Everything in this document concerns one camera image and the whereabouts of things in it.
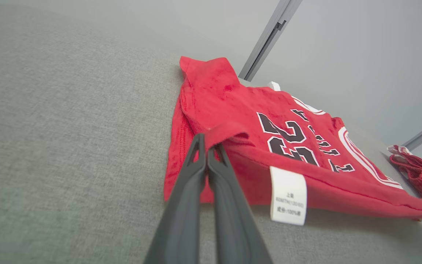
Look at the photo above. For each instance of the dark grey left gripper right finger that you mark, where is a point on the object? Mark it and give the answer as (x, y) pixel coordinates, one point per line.
(233, 220)

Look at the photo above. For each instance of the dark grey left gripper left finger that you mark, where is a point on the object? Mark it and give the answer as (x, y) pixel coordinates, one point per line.
(181, 212)

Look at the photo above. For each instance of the red basketball jersey white trim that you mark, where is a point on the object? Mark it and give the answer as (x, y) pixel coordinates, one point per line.
(233, 102)

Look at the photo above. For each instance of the red shorts white waistband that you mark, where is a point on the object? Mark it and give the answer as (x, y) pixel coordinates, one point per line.
(416, 172)

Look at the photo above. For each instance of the grey partition post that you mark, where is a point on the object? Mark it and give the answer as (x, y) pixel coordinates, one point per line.
(266, 40)

